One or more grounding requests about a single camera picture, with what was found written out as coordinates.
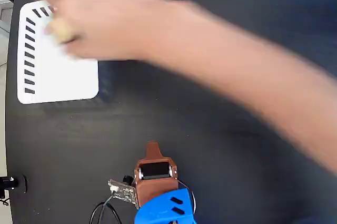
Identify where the bare circuit board camera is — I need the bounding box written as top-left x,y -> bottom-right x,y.
107,174 -> 139,207

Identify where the thin red black servo wire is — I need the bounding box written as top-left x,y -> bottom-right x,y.
175,178 -> 197,215

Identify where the black table clamp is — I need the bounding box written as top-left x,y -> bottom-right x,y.
0,174 -> 28,200

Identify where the red turtle toy silver shell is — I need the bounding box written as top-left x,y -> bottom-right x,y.
44,18 -> 78,44

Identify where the person's bare hand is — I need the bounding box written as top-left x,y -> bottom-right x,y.
35,0 -> 182,62

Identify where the white rectangular tray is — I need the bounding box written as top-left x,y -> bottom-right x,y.
16,0 -> 100,104

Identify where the black camera cable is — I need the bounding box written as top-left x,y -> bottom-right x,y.
89,194 -> 124,224

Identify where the person's bare forearm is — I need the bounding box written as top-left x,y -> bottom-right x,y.
147,0 -> 337,177

